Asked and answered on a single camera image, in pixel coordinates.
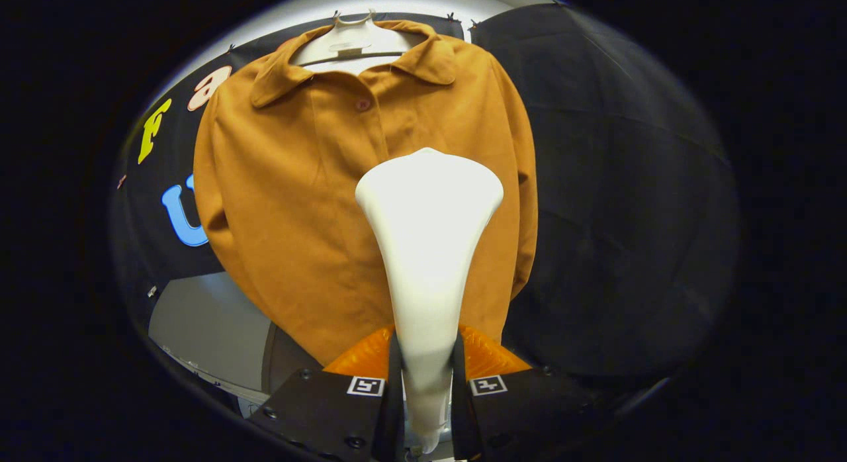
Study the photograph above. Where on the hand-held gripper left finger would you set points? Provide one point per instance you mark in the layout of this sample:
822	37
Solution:
331	415

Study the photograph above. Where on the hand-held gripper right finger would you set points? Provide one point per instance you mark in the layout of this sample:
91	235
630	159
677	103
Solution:
523	415

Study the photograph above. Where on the white garment steamer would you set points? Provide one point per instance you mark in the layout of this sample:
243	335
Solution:
430	250

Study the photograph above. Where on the orange button-up shirt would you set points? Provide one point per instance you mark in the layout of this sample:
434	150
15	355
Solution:
298	217

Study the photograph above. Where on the white clothes hanger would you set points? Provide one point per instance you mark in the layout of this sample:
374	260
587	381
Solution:
351	35

